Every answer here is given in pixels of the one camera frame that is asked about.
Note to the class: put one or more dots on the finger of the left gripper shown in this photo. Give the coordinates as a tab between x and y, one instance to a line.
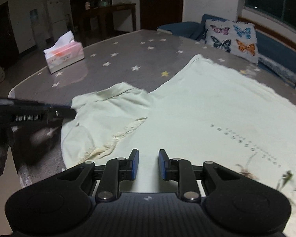
57	112

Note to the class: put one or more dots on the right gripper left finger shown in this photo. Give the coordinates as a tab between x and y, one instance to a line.
115	171

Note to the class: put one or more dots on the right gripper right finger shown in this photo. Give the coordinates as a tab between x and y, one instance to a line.
182	172

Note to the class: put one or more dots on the pale green garment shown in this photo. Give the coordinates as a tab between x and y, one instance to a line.
206	112

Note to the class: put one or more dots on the tissue box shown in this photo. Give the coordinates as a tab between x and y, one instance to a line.
65	52

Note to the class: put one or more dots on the white refrigerator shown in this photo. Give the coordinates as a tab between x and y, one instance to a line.
57	18

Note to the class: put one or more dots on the water dispenser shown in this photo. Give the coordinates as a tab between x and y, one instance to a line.
38	29

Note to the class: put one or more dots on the dark wooden side table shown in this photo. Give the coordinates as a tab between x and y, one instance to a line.
105	18

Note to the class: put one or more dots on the butterfly print pillow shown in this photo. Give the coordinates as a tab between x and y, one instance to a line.
237	38

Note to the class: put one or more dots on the blue sofa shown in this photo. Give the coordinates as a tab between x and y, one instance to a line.
274	56

